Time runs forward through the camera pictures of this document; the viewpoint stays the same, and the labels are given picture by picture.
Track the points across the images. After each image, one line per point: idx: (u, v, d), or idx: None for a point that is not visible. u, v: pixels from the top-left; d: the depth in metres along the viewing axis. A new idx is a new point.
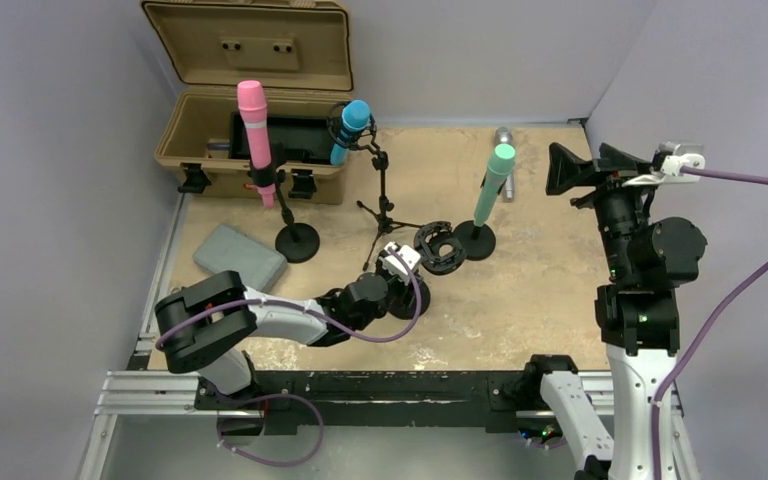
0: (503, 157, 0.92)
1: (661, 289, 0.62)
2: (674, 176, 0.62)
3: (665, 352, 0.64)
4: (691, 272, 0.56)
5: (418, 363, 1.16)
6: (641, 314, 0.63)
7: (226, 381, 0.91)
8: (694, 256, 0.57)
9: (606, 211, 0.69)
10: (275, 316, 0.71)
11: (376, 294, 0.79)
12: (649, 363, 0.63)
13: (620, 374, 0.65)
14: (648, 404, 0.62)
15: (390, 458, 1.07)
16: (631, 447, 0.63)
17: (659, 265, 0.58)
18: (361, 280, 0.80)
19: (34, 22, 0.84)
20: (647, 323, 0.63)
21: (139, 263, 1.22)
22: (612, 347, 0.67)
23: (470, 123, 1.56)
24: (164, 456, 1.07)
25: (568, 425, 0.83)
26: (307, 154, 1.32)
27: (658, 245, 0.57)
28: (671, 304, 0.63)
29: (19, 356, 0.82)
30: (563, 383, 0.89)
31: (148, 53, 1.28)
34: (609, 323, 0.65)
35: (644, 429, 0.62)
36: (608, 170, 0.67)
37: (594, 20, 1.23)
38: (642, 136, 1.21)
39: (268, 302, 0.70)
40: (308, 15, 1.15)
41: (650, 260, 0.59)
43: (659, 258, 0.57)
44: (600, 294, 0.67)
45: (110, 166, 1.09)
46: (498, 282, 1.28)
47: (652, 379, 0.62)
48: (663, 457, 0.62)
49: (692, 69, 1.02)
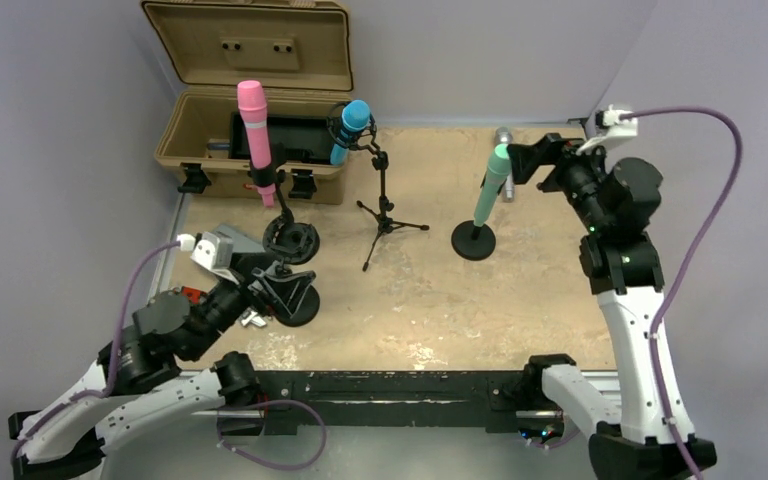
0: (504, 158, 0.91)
1: (636, 228, 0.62)
2: (616, 127, 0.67)
3: (652, 288, 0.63)
4: (655, 198, 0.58)
5: (418, 363, 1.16)
6: (624, 256, 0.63)
7: (193, 409, 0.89)
8: (658, 183, 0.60)
9: (569, 181, 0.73)
10: (45, 438, 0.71)
11: (170, 322, 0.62)
12: (641, 299, 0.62)
13: (615, 319, 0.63)
14: (645, 340, 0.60)
15: (389, 458, 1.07)
16: (637, 385, 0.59)
17: (625, 198, 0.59)
18: (139, 314, 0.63)
19: (32, 23, 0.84)
20: (630, 264, 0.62)
21: (138, 264, 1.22)
22: (602, 295, 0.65)
23: (471, 123, 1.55)
24: (164, 455, 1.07)
25: (576, 406, 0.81)
26: (307, 154, 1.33)
27: (622, 179, 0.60)
28: (649, 246, 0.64)
29: (21, 354, 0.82)
30: (565, 374, 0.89)
31: (148, 53, 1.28)
34: (594, 271, 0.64)
35: (646, 365, 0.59)
36: (561, 141, 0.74)
37: (593, 18, 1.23)
38: (642, 136, 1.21)
39: (32, 431, 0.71)
40: (308, 15, 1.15)
41: (618, 197, 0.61)
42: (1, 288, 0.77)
43: (624, 190, 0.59)
44: (581, 248, 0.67)
45: (109, 166, 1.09)
46: (498, 283, 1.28)
47: (645, 314, 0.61)
48: (671, 392, 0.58)
49: (692, 68, 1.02)
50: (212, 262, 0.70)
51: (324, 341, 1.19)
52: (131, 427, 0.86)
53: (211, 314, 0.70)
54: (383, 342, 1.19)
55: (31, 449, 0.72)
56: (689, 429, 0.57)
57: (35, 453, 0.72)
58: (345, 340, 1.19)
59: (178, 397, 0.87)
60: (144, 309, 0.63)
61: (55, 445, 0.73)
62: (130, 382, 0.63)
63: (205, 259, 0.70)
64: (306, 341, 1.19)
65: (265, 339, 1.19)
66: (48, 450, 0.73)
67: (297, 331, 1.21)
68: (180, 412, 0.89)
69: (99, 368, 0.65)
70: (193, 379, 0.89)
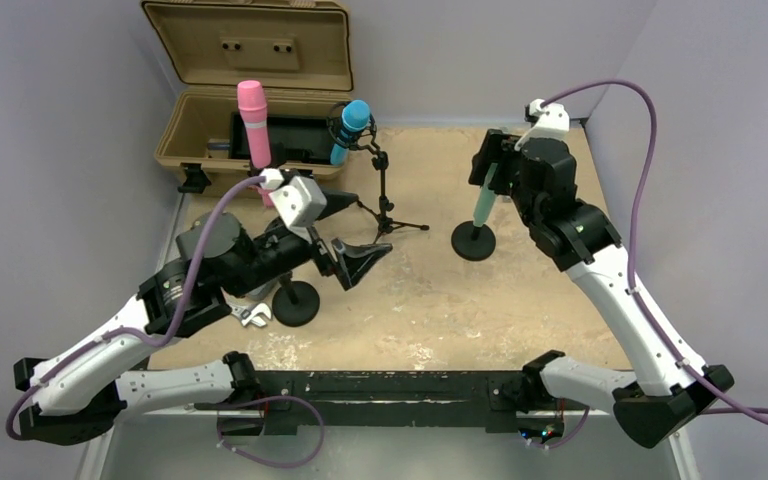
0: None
1: (568, 198, 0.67)
2: (539, 109, 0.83)
3: (613, 246, 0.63)
4: (567, 162, 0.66)
5: (418, 364, 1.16)
6: (577, 226, 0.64)
7: (205, 396, 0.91)
8: (564, 152, 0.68)
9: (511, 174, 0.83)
10: (65, 385, 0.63)
11: (219, 246, 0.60)
12: (608, 261, 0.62)
13: (592, 287, 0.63)
14: (629, 296, 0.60)
15: (390, 458, 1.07)
16: (639, 341, 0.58)
17: (545, 169, 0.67)
18: (182, 239, 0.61)
19: (32, 24, 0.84)
20: (584, 230, 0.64)
21: (138, 264, 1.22)
22: (571, 270, 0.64)
23: (471, 123, 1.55)
24: (164, 455, 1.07)
25: (580, 387, 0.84)
26: (307, 153, 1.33)
27: (534, 155, 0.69)
28: (592, 209, 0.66)
29: (21, 353, 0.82)
30: (562, 366, 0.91)
31: (148, 52, 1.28)
34: (556, 249, 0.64)
35: (640, 320, 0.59)
36: (500, 137, 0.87)
37: (593, 18, 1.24)
38: (642, 136, 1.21)
39: (50, 377, 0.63)
40: (308, 15, 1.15)
41: (539, 172, 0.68)
42: (1, 289, 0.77)
43: (540, 164, 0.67)
44: (535, 236, 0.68)
45: (109, 167, 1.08)
46: (498, 283, 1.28)
47: (619, 272, 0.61)
48: (670, 334, 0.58)
49: (691, 68, 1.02)
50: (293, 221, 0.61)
51: (324, 341, 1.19)
52: (151, 397, 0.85)
53: (268, 255, 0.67)
54: (383, 342, 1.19)
55: (45, 398, 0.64)
56: (701, 362, 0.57)
57: (47, 404, 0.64)
58: (345, 340, 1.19)
59: (195, 380, 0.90)
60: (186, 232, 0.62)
61: (68, 399, 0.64)
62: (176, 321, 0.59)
63: (288, 214, 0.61)
64: (306, 341, 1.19)
65: (265, 339, 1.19)
66: (64, 402, 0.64)
67: (297, 331, 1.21)
68: (191, 397, 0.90)
69: (139, 304, 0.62)
70: (206, 366, 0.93)
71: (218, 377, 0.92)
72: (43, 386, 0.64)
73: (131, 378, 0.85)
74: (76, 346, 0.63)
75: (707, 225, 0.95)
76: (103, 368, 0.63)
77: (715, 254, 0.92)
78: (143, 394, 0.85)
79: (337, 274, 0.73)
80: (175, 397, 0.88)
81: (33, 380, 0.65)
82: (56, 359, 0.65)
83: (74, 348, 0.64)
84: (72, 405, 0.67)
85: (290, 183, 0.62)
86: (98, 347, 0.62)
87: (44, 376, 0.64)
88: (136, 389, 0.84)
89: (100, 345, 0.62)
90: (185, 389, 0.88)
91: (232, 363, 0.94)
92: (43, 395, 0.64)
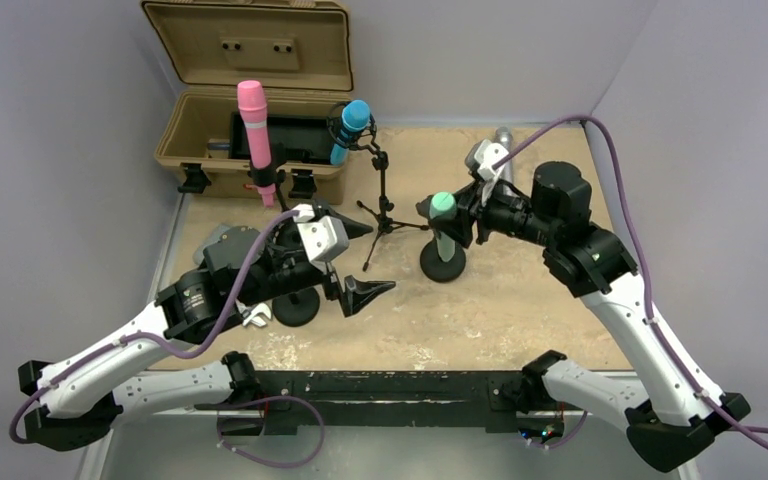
0: (439, 209, 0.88)
1: (583, 224, 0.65)
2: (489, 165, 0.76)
3: (629, 273, 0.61)
4: (582, 186, 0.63)
5: (418, 364, 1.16)
6: (593, 253, 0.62)
7: (204, 397, 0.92)
8: (577, 177, 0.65)
9: (498, 218, 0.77)
10: (77, 387, 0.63)
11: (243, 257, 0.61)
12: (625, 289, 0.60)
13: (608, 316, 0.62)
14: (647, 326, 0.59)
15: (389, 459, 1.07)
16: (658, 372, 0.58)
17: (560, 195, 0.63)
18: (209, 249, 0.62)
19: (32, 23, 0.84)
20: (600, 258, 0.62)
21: (138, 264, 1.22)
22: (584, 298, 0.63)
23: (471, 123, 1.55)
24: (165, 455, 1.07)
25: (591, 399, 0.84)
26: (307, 154, 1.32)
27: (547, 182, 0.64)
28: (606, 235, 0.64)
29: (22, 352, 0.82)
30: (563, 371, 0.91)
31: (148, 52, 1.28)
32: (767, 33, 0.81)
34: (571, 276, 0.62)
35: (658, 350, 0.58)
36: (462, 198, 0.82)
37: (593, 18, 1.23)
38: (643, 135, 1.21)
39: (61, 378, 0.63)
40: (308, 15, 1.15)
41: (555, 199, 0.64)
42: (1, 288, 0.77)
43: (555, 191, 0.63)
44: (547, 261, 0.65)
45: (109, 166, 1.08)
46: (498, 283, 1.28)
47: (637, 301, 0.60)
48: (687, 363, 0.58)
49: (692, 66, 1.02)
50: (317, 257, 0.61)
51: (324, 341, 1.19)
52: (148, 400, 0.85)
53: (282, 273, 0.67)
54: (383, 342, 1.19)
55: (53, 400, 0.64)
56: (718, 391, 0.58)
57: (55, 405, 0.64)
58: (345, 340, 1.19)
59: (193, 382, 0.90)
60: (215, 243, 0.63)
61: (75, 401, 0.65)
62: (194, 329, 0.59)
63: (312, 248, 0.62)
64: (307, 341, 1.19)
65: (265, 339, 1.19)
66: (72, 404, 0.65)
67: (297, 331, 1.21)
68: (190, 399, 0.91)
69: (155, 309, 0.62)
70: (205, 368, 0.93)
71: (217, 378, 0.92)
72: (51, 389, 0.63)
73: (127, 381, 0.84)
74: (90, 348, 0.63)
75: (708, 224, 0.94)
76: (115, 372, 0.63)
77: (716, 253, 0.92)
78: (139, 399, 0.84)
79: (341, 302, 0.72)
80: (174, 400, 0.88)
81: (43, 382, 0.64)
82: (68, 360, 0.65)
83: (87, 350, 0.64)
84: (77, 407, 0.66)
85: (320, 220, 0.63)
86: (113, 351, 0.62)
87: (56, 377, 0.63)
88: (131, 393, 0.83)
89: (115, 349, 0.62)
90: (185, 391, 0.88)
91: (231, 363, 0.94)
92: (53, 397, 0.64)
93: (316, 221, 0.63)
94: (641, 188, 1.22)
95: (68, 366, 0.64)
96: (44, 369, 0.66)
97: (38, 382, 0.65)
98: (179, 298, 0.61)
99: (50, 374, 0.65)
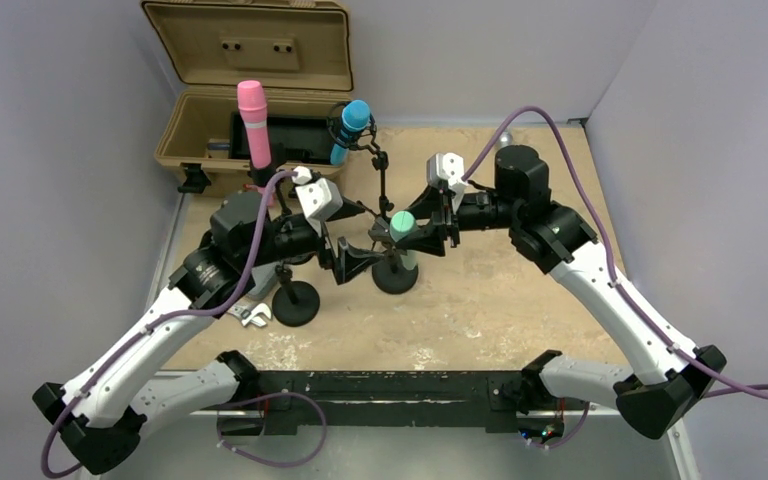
0: (402, 231, 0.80)
1: (543, 201, 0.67)
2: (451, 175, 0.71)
3: (590, 243, 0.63)
4: (538, 165, 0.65)
5: (418, 364, 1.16)
6: (553, 228, 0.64)
7: (213, 397, 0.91)
8: (534, 157, 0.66)
9: (468, 216, 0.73)
10: (113, 386, 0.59)
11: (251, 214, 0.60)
12: (588, 257, 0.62)
13: (577, 286, 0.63)
14: (613, 289, 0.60)
15: (389, 458, 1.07)
16: (629, 333, 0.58)
17: (520, 177, 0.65)
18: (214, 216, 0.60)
19: (31, 23, 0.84)
20: (560, 232, 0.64)
21: (138, 264, 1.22)
22: (551, 272, 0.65)
23: (470, 123, 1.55)
24: (164, 456, 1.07)
25: (583, 386, 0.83)
26: (307, 154, 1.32)
27: (506, 164, 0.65)
28: (566, 210, 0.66)
29: (22, 353, 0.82)
30: (560, 365, 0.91)
31: (148, 52, 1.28)
32: (766, 34, 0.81)
34: (536, 253, 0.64)
35: (627, 313, 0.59)
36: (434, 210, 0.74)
37: (592, 19, 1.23)
38: (643, 136, 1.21)
39: (92, 383, 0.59)
40: (308, 15, 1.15)
41: (515, 180, 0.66)
42: (1, 288, 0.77)
43: (515, 172, 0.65)
44: (515, 240, 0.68)
45: (109, 166, 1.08)
46: (499, 283, 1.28)
47: (600, 267, 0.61)
48: (658, 321, 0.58)
49: (692, 67, 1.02)
50: (314, 212, 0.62)
51: (324, 341, 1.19)
52: (168, 404, 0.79)
53: (281, 238, 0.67)
54: (383, 342, 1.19)
55: (90, 407, 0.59)
56: (692, 344, 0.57)
57: (94, 411, 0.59)
58: (345, 340, 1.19)
59: (200, 381, 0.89)
60: (219, 209, 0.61)
61: (114, 404, 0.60)
62: (216, 297, 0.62)
63: (307, 206, 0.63)
64: (307, 341, 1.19)
65: (265, 339, 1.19)
66: (111, 405, 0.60)
67: (297, 331, 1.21)
68: (200, 401, 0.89)
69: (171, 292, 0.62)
70: (205, 368, 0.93)
71: (219, 375, 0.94)
72: (84, 397, 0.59)
73: (140, 393, 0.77)
74: (114, 346, 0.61)
75: (708, 225, 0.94)
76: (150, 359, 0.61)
77: (716, 255, 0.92)
78: (158, 405, 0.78)
79: (334, 268, 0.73)
80: (187, 405, 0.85)
81: (70, 395, 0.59)
82: (91, 367, 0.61)
83: (110, 350, 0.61)
84: (112, 414, 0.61)
85: (315, 182, 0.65)
86: (142, 341, 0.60)
87: (86, 383, 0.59)
88: (148, 402, 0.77)
89: (145, 337, 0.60)
90: (195, 391, 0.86)
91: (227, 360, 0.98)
92: (89, 405, 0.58)
93: (312, 181, 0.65)
94: (642, 188, 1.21)
95: (93, 372, 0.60)
96: (62, 388, 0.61)
97: (64, 398, 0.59)
98: (192, 274, 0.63)
99: (74, 385, 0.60)
